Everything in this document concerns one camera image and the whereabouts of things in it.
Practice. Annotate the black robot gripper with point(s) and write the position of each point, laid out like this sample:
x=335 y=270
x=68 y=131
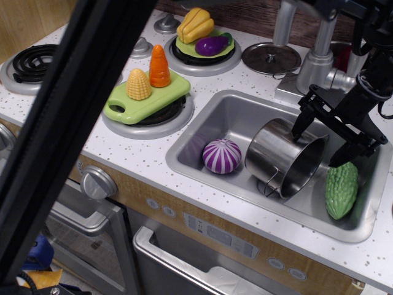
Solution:
x=347 y=115

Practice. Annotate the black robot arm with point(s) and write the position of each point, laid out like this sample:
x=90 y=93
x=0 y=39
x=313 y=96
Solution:
x=101 y=35

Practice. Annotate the stainless steel pot lid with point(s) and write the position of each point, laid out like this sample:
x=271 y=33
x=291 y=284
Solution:
x=273 y=60

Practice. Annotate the silver sink basin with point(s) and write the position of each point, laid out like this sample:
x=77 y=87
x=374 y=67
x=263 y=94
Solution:
x=238 y=117

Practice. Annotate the green toy bitter melon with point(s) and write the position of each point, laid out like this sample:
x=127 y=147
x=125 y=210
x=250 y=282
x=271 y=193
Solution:
x=341 y=189

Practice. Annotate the silver toy faucet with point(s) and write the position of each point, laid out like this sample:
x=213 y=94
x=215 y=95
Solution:
x=317 y=67

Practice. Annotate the silver bowl with red item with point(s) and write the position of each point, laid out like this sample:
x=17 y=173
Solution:
x=341 y=53

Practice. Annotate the purple striped toy onion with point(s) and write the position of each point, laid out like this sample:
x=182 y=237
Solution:
x=221 y=156

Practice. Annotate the purple toy eggplant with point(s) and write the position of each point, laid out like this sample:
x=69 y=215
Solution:
x=213 y=45

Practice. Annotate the front right stove burner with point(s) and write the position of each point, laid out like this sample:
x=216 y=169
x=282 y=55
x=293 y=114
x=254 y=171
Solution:
x=161 y=124

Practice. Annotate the stove burner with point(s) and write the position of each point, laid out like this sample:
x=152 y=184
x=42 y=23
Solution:
x=221 y=67
x=161 y=124
x=24 y=72

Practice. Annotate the grey dishwasher control panel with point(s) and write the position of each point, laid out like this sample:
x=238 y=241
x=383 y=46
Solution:
x=221 y=236

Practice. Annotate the green toy plate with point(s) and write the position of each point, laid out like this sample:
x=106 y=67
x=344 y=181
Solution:
x=189 y=49

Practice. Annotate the back right stove burner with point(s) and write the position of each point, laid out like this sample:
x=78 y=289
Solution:
x=221 y=67

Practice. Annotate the yellow toy bell pepper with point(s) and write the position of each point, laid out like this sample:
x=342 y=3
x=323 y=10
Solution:
x=196 y=24

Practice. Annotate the orange toy carrot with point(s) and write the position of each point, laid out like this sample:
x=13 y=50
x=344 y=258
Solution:
x=159 y=74

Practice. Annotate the silver stove knob top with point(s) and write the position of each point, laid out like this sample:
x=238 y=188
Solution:
x=167 y=25

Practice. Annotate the silver stove knob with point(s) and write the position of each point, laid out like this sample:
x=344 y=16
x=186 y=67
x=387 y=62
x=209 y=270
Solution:
x=142 y=49
x=167 y=25

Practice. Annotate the yellow toy corn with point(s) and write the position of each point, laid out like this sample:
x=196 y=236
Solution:
x=138 y=85

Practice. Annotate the silver dishwasher door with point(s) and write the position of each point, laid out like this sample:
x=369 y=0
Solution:
x=171 y=263

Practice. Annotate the silver stove knob upper middle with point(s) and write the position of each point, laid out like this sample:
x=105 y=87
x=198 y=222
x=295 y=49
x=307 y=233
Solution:
x=142 y=49

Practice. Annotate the green toy cutting board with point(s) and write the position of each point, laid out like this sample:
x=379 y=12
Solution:
x=120 y=108

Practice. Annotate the silver oven dial knob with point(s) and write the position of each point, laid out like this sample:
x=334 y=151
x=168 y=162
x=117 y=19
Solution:
x=96 y=184

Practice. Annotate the silver oven door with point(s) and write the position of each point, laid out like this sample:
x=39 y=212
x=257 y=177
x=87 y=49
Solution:
x=90 y=239

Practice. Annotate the blue clamp tool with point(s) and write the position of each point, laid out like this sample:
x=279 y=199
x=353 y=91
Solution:
x=40 y=255

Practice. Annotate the front left stove burner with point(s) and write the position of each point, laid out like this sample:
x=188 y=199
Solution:
x=24 y=72

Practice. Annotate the silver left oven knob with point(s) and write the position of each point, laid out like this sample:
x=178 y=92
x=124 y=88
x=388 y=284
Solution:
x=7 y=139

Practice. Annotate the yellow cloth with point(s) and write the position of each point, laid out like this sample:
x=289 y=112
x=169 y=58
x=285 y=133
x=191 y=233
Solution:
x=44 y=279

